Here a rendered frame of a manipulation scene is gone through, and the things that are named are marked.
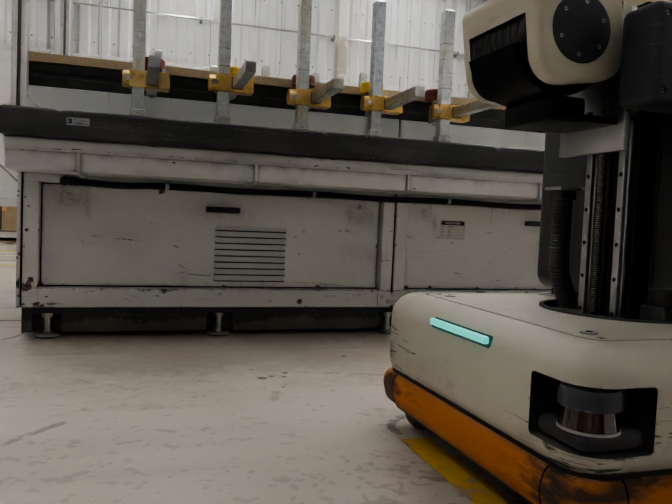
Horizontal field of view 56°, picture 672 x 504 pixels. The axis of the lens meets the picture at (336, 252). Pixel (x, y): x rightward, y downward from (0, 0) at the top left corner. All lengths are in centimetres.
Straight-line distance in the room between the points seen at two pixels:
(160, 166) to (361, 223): 78
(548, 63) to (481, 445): 58
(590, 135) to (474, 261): 144
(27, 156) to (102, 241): 39
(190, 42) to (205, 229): 735
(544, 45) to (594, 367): 47
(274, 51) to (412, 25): 222
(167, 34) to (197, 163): 749
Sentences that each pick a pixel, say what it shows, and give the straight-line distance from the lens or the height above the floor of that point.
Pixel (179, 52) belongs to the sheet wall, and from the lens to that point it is 942.
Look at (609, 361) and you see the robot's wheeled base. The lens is 86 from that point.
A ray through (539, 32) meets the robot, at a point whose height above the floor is 71.
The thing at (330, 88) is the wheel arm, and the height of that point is 80.
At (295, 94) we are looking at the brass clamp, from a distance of 207.
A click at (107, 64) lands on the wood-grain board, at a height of 89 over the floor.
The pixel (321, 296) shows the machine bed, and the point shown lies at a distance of 232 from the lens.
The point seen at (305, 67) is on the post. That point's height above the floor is 90.
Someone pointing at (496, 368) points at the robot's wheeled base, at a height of 22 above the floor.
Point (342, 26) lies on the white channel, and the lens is 322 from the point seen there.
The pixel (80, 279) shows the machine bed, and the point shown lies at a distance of 226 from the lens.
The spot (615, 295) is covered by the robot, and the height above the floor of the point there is 31.
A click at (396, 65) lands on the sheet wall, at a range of 1015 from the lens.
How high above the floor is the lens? 43
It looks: 3 degrees down
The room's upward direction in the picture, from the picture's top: 2 degrees clockwise
